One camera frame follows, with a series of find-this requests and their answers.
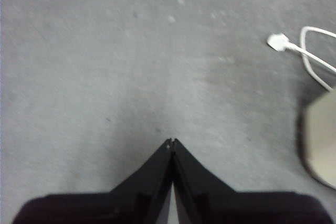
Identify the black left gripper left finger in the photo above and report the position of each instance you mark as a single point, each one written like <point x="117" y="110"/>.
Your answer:
<point x="126" y="205"/>

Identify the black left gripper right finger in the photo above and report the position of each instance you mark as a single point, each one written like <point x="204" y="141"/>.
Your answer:
<point x="223" y="205"/>

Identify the cream two-slot toaster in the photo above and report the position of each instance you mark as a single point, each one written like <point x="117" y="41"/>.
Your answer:
<point x="323" y="142"/>

